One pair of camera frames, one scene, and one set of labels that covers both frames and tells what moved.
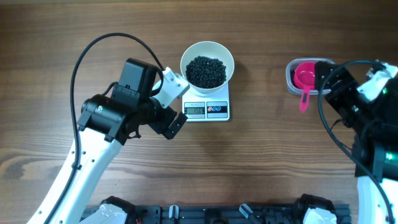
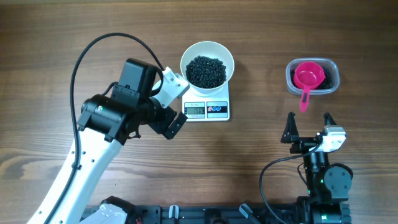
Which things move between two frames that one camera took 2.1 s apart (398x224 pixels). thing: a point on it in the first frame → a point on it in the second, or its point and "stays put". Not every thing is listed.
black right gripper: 349,85 → 291,135
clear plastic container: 290,69 stays put
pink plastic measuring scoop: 305,78 stays put
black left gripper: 160,126 stays put
